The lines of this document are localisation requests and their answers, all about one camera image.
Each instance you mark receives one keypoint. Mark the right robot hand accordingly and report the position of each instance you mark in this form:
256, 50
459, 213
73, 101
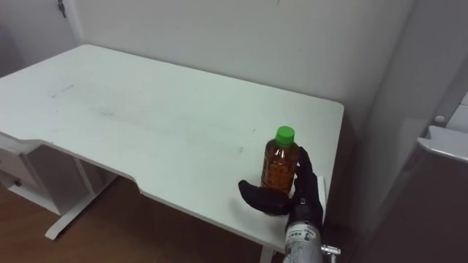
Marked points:
306, 190

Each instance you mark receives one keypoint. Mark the brown tea bottle green cap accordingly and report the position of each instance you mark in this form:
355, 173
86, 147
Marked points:
279, 164

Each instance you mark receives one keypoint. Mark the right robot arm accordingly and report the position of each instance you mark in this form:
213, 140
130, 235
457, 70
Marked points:
302, 243

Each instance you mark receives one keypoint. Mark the white desk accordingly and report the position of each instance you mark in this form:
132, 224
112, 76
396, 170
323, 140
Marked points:
153, 131

